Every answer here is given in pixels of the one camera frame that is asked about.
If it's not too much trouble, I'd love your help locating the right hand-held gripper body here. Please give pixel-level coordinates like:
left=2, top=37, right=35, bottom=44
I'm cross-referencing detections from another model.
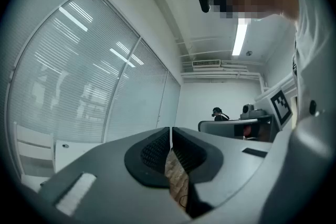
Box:
left=240, top=76, right=299, bottom=131

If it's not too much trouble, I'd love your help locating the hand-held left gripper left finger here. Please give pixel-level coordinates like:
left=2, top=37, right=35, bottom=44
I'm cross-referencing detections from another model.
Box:
left=39, top=126, right=191, bottom=224

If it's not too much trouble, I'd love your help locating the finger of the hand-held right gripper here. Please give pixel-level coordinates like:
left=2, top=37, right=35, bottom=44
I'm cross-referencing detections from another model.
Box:
left=198, top=115, right=274, bottom=142

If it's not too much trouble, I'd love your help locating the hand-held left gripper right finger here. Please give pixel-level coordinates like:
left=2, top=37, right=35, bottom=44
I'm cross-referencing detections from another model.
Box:
left=172, top=126, right=274, bottom=219

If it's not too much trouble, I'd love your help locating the white ceiling pipe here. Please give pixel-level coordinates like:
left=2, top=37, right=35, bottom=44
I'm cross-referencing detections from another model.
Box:
left=181, top=71, right=264, bottom=80

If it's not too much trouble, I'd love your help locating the glass partition panel with blinds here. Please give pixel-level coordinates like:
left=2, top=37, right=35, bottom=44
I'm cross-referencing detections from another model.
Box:
left=104, top=38, right=169, bottom=143
left=156, top=71, right=182, bottom=131
left=7, top=0, right=141, bottom=144

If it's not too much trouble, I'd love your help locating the white ceiling air vent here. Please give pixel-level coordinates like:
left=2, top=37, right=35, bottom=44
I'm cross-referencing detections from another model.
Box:
left=191, top=59, right=222, bottom=69

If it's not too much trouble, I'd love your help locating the white metal shelf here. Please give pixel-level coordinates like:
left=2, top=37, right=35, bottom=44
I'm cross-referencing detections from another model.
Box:
left=15, top=122, right=55, bottom=177

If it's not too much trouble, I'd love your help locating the long ceiling light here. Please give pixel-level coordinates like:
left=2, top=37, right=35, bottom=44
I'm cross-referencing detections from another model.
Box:
left=232, top=18, right=249, bottom=57

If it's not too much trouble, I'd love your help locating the light grey printed t-shirt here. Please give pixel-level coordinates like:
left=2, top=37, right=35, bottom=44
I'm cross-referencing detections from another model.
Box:
left=287, top=0, right=336, bottom=128

